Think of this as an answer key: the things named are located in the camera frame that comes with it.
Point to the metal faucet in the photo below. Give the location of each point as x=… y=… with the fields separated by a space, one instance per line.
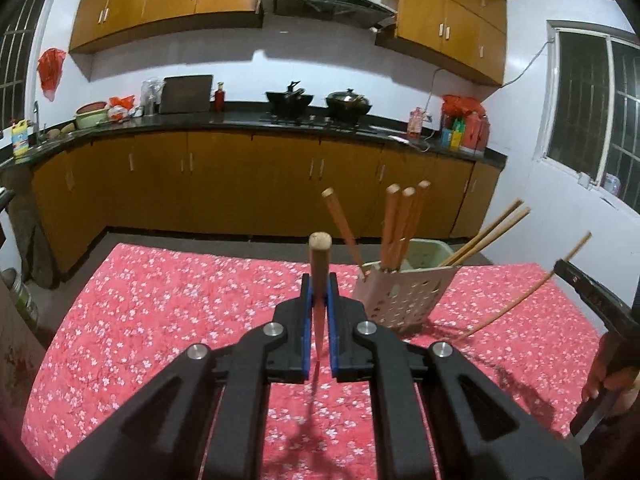
x=36 y=117

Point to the black kitchen countertop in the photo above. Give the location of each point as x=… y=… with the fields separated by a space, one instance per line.
x=200 y=122

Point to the barred window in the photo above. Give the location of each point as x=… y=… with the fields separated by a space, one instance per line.
x=20 y=55
x=595 y=105

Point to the pink packet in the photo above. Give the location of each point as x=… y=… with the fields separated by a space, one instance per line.
x=416 y=122

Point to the person's right hand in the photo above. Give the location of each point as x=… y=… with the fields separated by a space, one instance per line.
x=595 y=375

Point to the green basin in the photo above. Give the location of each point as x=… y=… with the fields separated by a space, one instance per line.
x=91 y=117

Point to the beige perforated utensil holder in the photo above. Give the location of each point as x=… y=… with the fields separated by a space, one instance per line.
x=400 y=295

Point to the red bottle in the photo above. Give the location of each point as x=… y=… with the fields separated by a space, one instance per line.
x=219 y=99

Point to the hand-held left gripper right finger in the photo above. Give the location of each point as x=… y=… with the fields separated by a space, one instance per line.
x=334 y=310

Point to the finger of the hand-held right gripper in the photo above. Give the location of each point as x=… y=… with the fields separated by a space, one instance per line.
x=595 y=292

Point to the orange plastic bag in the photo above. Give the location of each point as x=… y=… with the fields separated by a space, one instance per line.
x=121 y=108

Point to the dark cutting board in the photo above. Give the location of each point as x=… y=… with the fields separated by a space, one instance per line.
x=186 y=94

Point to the red plastic bag on wall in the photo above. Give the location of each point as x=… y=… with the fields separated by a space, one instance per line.
x=51 y=72

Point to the red bag with bottles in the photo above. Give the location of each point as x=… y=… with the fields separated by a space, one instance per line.
x=465 y=122

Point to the red floral tablecloth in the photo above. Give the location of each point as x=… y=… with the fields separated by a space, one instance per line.
x=150 y=310

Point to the brown lower kitchen cabinets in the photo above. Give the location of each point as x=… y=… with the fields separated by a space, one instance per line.
x=225 y=185

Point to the gas stove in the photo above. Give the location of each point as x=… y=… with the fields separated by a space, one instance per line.
x=320 y=122

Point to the black wok with lid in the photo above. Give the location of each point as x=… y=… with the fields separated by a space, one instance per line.
x=349 y=105

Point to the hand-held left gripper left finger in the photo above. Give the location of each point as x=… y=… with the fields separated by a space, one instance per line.
x=306 y=310

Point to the yellow detergent bottle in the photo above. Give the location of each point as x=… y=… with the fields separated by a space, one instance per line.
x=21 y=140

